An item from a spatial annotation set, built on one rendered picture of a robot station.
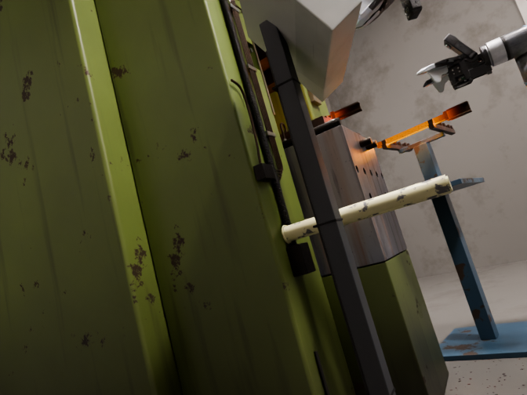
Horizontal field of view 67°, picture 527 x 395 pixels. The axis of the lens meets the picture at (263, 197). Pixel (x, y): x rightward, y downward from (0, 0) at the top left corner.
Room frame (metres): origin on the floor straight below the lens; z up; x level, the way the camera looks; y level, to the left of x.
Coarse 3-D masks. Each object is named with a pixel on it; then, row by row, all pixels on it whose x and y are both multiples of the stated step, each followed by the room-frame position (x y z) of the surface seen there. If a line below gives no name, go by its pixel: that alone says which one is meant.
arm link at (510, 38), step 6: (516, 30) 1.09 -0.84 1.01; (522, 30) 1.08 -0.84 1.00; (504, 36) 1.10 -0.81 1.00; (510, 36) 1.09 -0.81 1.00; (516, 36) 1.08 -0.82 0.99; (522, 36) 1.08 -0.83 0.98; (504, 42) 1.10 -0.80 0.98; (510, 42) 1.09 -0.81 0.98; (516, 42) 1.09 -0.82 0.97; (522, 42) 1.08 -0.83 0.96; (510, 48) 1.10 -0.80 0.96; (516, 48) 1.09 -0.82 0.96; (522, 48) 1.08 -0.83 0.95; (510, 54) 1.11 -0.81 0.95; (516, 54) 1.11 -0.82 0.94
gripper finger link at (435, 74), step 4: (432, 64) 1.16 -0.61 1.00; (424, 68) 1.17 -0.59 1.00; (428, 68) 1.16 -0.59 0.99; (432, 68) 1.16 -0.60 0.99; (436, 68) 1.16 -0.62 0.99; (440, 68) 1.17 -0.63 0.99; (444, 68) 1.17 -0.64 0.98; (420, 72) 1.17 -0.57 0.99; (424, 72) 1.17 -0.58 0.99; (428, 72) 1.17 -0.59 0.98; (432, 72) 1.17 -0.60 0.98; (436, 72) 1.17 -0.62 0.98; (440, 72) 1.17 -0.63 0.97; (444, 72) 1.17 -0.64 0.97; (432, 76) 1.17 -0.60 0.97; (436, 76) 1.17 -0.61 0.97; (440, 76) 1.17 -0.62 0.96; (436, 80) 1.17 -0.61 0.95; (440, 80) 1.17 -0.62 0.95
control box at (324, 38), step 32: (256, 0) 0.78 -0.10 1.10; (288, 0) 0.68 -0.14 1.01; (320, 0) 0.66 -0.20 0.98; (352, 0) 0.66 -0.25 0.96; (256, 32) 0.93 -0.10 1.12; (288, 32) 0.80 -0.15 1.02; (320, 32) 0.69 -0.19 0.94; (352, 32) 0.75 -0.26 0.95; (320, 64) 0.81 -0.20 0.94; (320, 96) 0.97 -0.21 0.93
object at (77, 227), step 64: (0, 0) 1.36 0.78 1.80; (64, 0) 1.19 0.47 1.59; (0, 64) 1.39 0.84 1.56; (64, 64) 1.22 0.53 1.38; (0, 128) 1.42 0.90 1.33; (64, 128) 1.25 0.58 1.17; (0, 192) 1.46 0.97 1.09; (64, 192) 1.28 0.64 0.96; (128, 192) 1.24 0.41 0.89; (0, 256) 1.49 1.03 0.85; (64, 256) 1.31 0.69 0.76; (128, 256) 1.19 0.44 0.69; (0, 320) 1.52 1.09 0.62; (64, 320) 1.34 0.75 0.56; (128, 320) 1.20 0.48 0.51; (0, 384) 1.55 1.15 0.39; (64, 384) 1.37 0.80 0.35; (128, 384) 1.23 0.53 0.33
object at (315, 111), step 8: (304, 88) 1.66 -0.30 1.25; (272, 96) 1.73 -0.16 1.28; (304, 96) 1.66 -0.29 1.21; (280, 104) 1.72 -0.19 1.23; (312, 104) 1.68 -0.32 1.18; (280, 112) 1.72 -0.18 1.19; (312, 112) 1.66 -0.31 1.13; (320, 112) 1.75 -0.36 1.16; (328, 112) 1.87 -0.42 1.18; (280, 120) 1.73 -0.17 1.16
